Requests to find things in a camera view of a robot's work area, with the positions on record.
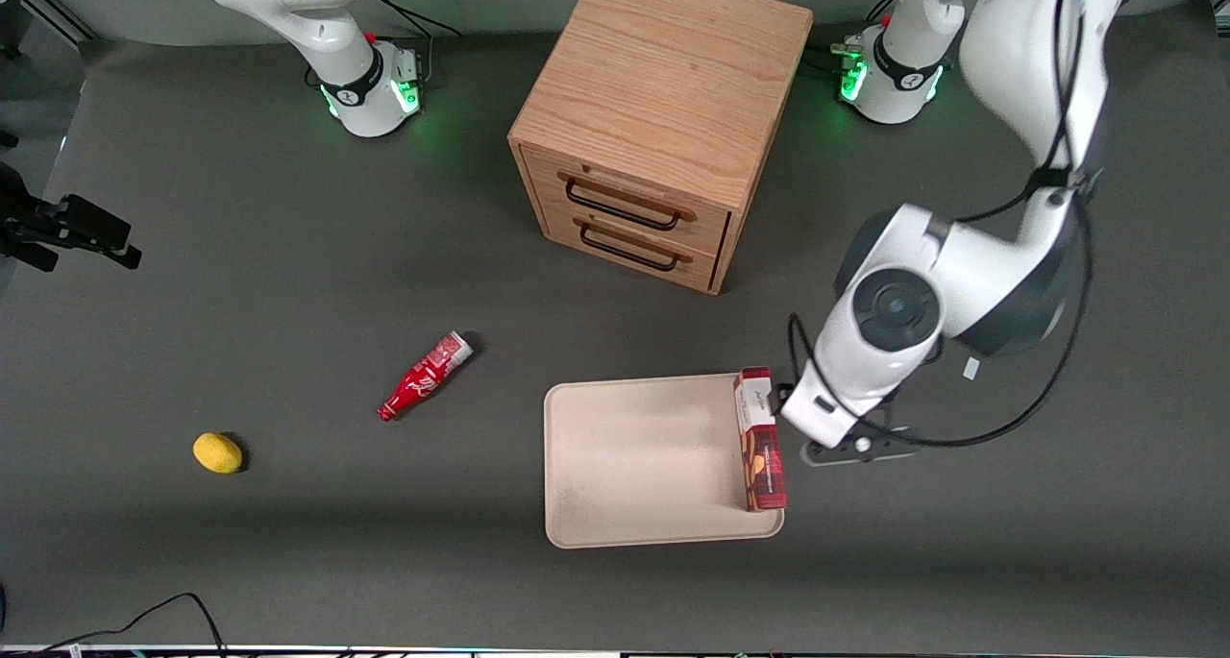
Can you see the cream rectangular tray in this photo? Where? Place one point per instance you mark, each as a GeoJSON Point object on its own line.
{"type": "Point", "coordinates": [644, 461]}

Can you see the yellow lemon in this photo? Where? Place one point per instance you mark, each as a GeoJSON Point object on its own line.
{"type": "Point", "coordinates": [217, 452]}

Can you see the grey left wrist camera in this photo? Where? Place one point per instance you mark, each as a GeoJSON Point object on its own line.
{"type": "Point", "coordinates": [846, 454]}

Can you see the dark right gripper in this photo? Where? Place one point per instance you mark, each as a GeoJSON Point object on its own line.
{"type": "Point", "coordinates": [50, 222]}

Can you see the red cola bottle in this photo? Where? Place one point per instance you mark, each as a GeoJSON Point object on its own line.
{"type": "Point", "coordinates": [423, 377]}

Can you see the small white paper tag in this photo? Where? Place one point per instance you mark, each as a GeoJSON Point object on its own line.
{"type": "Point", "coordinates": [971, 368]}

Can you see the wooden two-drawer cabinet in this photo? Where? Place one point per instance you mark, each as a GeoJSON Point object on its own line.
{"type": "Point", "coordinates": [663, 72]}

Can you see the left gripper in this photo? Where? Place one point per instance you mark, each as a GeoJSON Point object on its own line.
{"type": "Point", "coordinates": [776, 392]}

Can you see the red cookie box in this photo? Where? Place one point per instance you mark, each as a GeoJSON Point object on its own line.
{"type": "Point", "coordinates": [761, 456]}

